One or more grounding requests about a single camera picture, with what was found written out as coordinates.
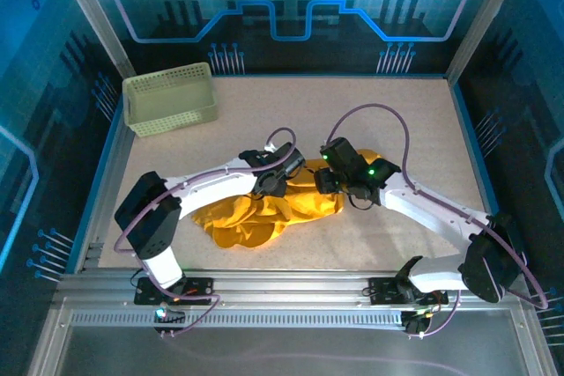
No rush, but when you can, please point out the pale green perforated plastic basket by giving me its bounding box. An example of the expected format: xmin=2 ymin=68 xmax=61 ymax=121
xmin=122 ymin=62 xmax=219 ymax=138

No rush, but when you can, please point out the aluminium enclosure post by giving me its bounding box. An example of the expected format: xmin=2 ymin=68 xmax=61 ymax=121
xmin=444 ymin=0 xmax=530 ymax=82
xmin=48 ymin=0 xmax=137 ymax=80

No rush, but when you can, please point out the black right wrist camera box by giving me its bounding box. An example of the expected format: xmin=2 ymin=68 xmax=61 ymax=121
xmin=323 ymin=136 xmax=367 ymax=174

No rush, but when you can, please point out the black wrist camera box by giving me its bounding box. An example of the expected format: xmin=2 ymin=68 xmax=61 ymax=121
xmin=271 ymin=142 xmax=306 ymax=173
xmin=323 ymin=136 xmax=367 ymax=174

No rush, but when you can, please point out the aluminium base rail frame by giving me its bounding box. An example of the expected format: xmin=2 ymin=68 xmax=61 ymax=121
xmin=55 ymin=241 xmax=530 ymax=333

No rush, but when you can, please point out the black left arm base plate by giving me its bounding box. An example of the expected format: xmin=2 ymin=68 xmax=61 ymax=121
xmin=134 ymin=276 xmax=216 ymax=306

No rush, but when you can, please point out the grey slotted cable duct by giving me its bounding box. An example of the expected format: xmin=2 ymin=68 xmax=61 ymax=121
xmin=70 ymin=309 xmax=411 ymax=329

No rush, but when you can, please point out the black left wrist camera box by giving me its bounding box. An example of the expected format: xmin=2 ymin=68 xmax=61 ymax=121
xmin=271 ymin=142 xmax=306 ymax=173

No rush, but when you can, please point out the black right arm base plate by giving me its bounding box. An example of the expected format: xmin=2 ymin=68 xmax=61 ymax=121
xmin=367 ymin=277 xmax=449 ymax=306

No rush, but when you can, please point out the mustard yellow t-shirt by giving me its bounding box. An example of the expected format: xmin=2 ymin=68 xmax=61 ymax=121
xmin=189 ymin=148 xmax=384 ymax=250

